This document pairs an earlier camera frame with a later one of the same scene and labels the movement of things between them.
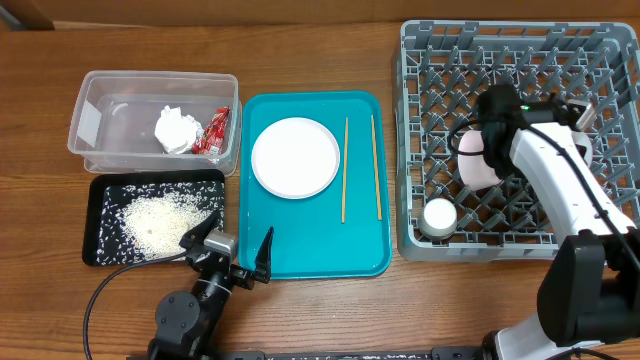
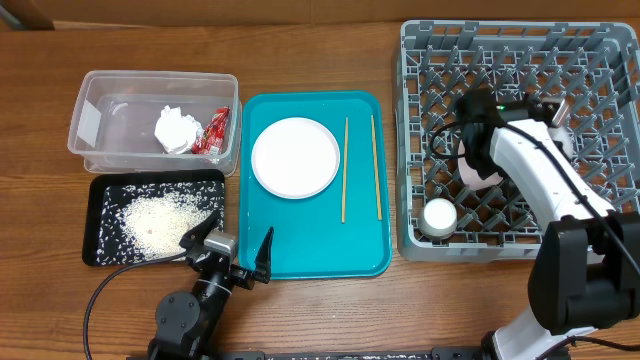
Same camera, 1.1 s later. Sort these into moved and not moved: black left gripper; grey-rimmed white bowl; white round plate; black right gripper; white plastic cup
Moved: grey-rimmed white bowl; black right gripper
Not moved: black left gripper; white plastic cup; white round plate
